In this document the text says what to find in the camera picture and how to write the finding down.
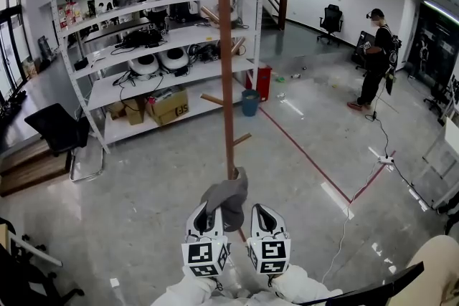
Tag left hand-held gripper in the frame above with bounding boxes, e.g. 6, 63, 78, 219
180, 201, 231, 278

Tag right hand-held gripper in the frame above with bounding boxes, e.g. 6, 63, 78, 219
245, 204, 292, 275

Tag grey cap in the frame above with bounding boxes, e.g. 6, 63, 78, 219
199, 166, 249, 233

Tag wooden coat rack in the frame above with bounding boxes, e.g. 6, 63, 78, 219
194, 0, 252, 243

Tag person's left forearm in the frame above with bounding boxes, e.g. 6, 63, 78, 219
150, 264, 219, 306

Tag person's right forearm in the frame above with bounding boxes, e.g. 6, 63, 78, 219
267, 263, 344, 306

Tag person's white jacket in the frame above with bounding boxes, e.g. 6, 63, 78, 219
211, 288, 284, 306

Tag large printed cardboard box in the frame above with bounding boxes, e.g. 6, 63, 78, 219
145, 87, 190, 127

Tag blue waste bin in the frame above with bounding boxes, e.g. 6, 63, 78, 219
241, 89, 260, 118

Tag black chair backrest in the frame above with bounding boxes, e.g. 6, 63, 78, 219
297, 261, 425, 306

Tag white metal shelving unit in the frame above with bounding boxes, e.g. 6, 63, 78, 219
48, 0, 266, 155

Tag plain cardboard box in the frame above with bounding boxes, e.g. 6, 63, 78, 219
107, 100, 126, 120
123, 98, 146, 126

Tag red waste bin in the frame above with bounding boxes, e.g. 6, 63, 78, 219
245, 64, 273, 102

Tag white oval device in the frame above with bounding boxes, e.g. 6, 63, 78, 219
157, 47, 189, 72
128, 53, 158, 75

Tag pile of black headsets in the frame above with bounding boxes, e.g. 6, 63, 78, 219
188, 42, 222, 64

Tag round wooden table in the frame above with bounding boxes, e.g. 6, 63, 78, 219
383, 234, 459, 306

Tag black visitor chair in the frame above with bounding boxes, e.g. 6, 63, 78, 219
24, 102, 105, 183

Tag wooden steps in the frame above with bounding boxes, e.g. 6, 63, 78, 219
0, 139, 72, 198

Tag black office chair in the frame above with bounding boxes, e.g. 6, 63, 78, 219
0, 216, 85, 306
422, 82, 453, 118
354, 30, 376, 71
317, 4, 344, 46

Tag white desk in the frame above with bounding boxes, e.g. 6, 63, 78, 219
421, 116, 459, 212

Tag white round device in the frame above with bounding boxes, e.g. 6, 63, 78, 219
228, 6, 241, 29

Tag black white humanoid figure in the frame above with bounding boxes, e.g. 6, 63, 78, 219
414, 32, 431, 80

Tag black glass door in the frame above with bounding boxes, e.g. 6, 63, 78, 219
404, 2, 459, 90

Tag row of snack packets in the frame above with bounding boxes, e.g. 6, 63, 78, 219
58, 1, 84, 29

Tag glass entrance doors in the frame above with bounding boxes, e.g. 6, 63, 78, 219
0, 6, 33, 97

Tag white power cable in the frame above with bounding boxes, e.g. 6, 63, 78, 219
321, 161, 383, 286

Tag white desk frame bar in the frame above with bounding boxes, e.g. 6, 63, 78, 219
6, 228, 64, 267

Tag black bag with cables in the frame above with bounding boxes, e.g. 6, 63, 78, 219
114, 29, 168, 49

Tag staircase with wooden post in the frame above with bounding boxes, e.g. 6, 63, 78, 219
263, 0, 289, 32

